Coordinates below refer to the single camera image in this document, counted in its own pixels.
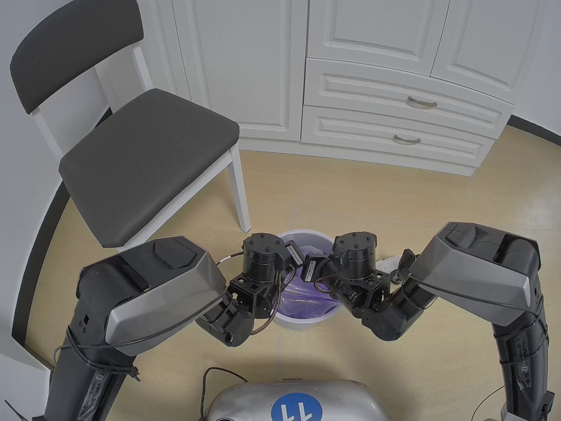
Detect white chair dark grey seat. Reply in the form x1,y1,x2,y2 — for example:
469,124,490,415
10,0,251,253

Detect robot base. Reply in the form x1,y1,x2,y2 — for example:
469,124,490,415
208,379,391,421

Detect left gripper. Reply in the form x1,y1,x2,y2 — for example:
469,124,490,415
280,240,306,277

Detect purple plastic bag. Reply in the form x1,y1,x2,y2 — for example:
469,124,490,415
274,243,341,322

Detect white paper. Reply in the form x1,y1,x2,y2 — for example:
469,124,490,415
376,255,401,275

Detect white wardrobe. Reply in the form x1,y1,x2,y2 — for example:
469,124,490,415
70,0,546,178

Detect white trash bin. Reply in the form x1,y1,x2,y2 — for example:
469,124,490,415
268,228,344,333

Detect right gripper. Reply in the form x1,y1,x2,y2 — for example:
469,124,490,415
304,255,330,284

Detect black cable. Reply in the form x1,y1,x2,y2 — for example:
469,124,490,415
473,386,505,421
199,367,248,421

